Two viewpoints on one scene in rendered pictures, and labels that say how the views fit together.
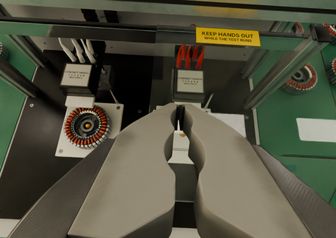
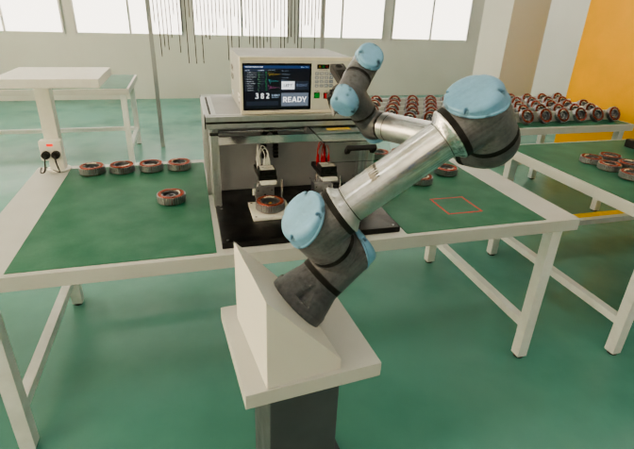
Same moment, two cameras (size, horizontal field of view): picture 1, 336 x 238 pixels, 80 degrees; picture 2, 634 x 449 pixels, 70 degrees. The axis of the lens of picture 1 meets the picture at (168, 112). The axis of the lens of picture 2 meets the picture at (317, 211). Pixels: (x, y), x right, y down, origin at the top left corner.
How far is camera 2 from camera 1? 1.50 m
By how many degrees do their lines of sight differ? 45
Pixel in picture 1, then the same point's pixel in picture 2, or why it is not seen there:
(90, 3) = (285, 124)
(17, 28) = (249, 139)
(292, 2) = not seen: hidden behind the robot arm
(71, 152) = (263, 216)
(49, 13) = (233, 157)
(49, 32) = (263, 140)
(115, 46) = not seen: hidden behind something
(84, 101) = (272, 181)
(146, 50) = (289, 180)
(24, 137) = (225, 218)
